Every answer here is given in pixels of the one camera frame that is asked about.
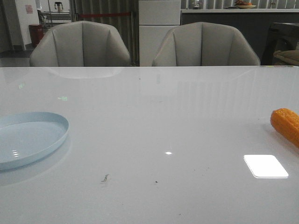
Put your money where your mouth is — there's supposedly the red trash bin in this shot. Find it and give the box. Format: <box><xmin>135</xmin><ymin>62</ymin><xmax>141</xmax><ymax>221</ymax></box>
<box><xmin>28</xmin><ymin>24</ymin><xmax>44</xmax><ymax>47</ymax></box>

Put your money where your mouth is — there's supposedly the right grey upholstered chair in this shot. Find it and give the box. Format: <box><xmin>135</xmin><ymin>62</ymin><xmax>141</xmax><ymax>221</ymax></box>
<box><xmin>152</xmin><ymin>22</ymin><xmax>260</xmax><ymax>67</ymax></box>

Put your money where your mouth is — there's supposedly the grey metal bench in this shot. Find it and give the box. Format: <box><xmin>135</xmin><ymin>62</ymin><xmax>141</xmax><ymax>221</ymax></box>
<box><xmin>37</xmin><ymin>9</ymin><xmax>71</xmax><ymax>26</ymax></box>

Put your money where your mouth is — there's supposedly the dark wooden side chair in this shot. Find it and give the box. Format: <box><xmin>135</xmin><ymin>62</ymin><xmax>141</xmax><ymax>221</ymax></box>
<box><xmin>261</xmin><ymin>22</ymin><xmax>299</xmax><ymax>65</ymax></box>

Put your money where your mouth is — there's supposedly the left grey upholstered chair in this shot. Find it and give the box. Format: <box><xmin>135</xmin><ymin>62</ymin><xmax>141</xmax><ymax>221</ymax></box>
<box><xmin>29</xmin><ymin>21</ymin><xmax>131</xmax><ymax>67</ymax></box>

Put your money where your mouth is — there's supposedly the light blue round plate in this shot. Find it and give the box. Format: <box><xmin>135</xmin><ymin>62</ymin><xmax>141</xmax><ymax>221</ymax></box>
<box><xmin>0</xmin><ymin>112</ymin><xmax>69</xmax><ymax>170</ymax></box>

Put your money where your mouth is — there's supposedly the dark grey kitchen counter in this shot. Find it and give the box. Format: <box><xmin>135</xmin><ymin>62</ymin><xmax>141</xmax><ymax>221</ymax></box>
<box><xmin>181</xmin><ymin>9</ymin><xmax>299</xmax><ymax>62</ymax></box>

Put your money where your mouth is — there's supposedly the white refrigerator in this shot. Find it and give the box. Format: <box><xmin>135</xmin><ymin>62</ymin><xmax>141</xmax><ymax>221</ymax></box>
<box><xmin>138</xmin><ymin>0</ymin><xmax>181</xmax><ymax>67</ymax></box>

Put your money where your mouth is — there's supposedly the fruit bowl on counter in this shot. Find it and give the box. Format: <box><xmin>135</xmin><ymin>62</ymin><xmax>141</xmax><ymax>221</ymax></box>
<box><xmin>235</xmin><ymin>0</ymin><xmax>256</xmax><ymax>9</ymax></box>

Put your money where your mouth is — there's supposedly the red barrier belt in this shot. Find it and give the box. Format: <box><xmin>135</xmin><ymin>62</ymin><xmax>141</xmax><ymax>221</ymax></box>
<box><xmin>78</xmin><ymin>12</ymin><xmax>131</xmax><ymax>18</ymax></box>

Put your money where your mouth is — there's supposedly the beige seat cushion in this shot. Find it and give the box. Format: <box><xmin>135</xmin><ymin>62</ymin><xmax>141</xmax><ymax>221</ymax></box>
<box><xmin>273</xmin><ymin>50</ymin><xmax>299</xmax><ymax>66</ymax></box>

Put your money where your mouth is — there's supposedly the grey upholstered chair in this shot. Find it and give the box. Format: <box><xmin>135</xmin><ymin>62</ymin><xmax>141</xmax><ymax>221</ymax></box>
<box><xmin>29</xmin><ymin>21</ymin><xmax>131</xmax><ymax>67</ymax></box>
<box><xmin>152</xmin><ymin>22</ymin><xmax>260</xmax><ymax>67</ymax></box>

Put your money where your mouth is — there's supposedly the orange corn cob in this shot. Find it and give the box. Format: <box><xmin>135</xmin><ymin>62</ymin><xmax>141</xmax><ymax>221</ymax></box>
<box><xmin>270</xmin><ymin>108</ymin><xmax>299</xmax><ymax>147</ymax></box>

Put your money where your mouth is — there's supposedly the pink wall notice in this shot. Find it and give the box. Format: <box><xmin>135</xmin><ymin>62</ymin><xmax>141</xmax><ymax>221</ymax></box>
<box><xmin>25</xmin><ymin>5</ymin><xmax>33</xmax><ymax>14</ymax></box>

